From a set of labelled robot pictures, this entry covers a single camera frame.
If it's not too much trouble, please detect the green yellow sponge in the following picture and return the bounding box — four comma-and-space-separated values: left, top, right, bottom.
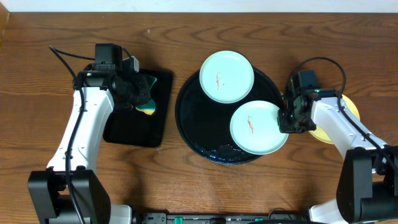
136, 74, 157, 115

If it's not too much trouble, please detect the yellow plate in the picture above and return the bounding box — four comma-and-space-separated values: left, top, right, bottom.
310, 95, 360, 144

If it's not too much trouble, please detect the light blue plate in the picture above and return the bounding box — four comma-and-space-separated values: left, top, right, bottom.
229, 100, 289, 155
199, 50, 254, 104

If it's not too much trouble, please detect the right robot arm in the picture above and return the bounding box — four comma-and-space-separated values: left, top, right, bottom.
277, 70, 397, 223

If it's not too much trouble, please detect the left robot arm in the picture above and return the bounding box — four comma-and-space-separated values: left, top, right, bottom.
28, 44, 156, 223

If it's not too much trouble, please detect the black rectangular tray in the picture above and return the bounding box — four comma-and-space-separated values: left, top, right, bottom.
103, 69, 173, 147

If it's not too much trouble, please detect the black round tray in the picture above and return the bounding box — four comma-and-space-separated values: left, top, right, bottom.
175, 68, 284, 165

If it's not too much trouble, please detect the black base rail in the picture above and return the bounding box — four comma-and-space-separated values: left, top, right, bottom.
141, 212, 310, 224

